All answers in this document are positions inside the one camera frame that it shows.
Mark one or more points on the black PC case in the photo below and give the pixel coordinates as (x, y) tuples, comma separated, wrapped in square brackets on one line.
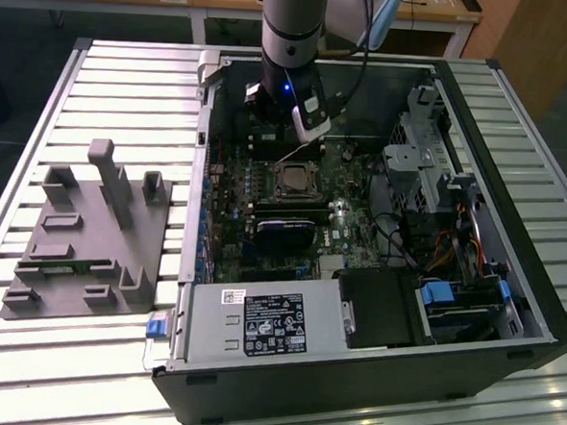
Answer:
[(301, 396)]

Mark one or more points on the grey parts rack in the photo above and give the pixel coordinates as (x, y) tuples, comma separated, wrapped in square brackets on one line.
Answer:
[(94, 244)]

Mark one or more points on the brown wooden cabinet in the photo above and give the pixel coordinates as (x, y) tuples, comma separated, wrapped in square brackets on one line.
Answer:
[(539, 50)]

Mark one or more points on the blue plastic clip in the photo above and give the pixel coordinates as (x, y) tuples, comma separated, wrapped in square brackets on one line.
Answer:
[(503, 291)]

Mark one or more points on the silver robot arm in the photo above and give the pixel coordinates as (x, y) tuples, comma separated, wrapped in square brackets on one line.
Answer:
[(290, 25)]

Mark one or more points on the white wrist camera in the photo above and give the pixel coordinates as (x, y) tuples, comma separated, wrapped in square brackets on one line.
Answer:
[(313, 123)]

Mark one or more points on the grey metal drive cage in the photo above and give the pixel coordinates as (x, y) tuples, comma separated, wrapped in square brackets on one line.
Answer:
[(407, 157)]

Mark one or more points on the silver chipset heatsink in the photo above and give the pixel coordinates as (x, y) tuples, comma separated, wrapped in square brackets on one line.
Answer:
[(333, 266)]

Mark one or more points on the blue case latch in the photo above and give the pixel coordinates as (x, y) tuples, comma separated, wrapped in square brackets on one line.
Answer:
[(156, 327)]

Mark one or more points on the grey power supply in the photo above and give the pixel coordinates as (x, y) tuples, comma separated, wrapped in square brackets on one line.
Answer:
[(209, 323)]

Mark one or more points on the black drive bay box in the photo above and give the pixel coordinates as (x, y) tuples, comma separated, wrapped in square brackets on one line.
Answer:
[(379, 305)]

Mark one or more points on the CPU socket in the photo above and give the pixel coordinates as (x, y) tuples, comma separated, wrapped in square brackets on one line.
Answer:
[(316, 195)]

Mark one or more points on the green motherboard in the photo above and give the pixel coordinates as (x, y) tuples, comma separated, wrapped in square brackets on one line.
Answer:
[(354, 241)]

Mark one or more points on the silver CPU plate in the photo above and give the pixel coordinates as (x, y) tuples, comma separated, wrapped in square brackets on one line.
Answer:
[(296, 180)]

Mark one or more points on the blue disk carrier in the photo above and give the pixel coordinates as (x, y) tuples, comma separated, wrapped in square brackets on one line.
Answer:
[(437, 294)]

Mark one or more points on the black graphics card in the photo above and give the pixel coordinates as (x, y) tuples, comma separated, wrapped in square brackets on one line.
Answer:
[(284, 234)]

